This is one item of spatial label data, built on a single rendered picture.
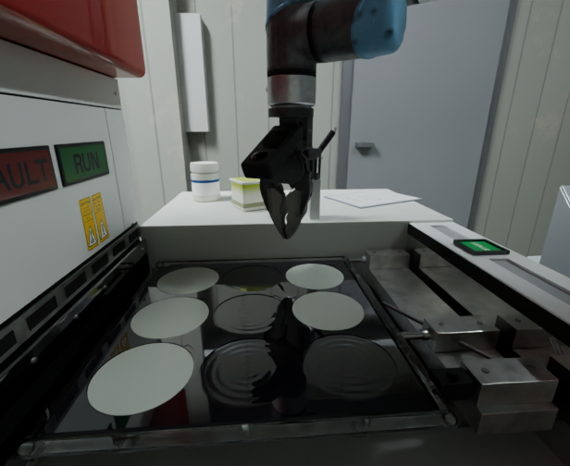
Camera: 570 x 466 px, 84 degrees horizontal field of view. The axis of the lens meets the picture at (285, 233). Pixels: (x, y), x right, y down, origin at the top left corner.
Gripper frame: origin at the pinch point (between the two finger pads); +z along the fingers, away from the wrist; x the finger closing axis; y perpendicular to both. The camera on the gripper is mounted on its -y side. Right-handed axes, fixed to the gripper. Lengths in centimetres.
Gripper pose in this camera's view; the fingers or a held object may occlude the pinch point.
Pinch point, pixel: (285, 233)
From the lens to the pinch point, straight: 54.1
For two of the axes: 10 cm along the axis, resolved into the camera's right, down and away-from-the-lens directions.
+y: 4.3, -2.8, 8.6
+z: 0.0, 9.5, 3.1
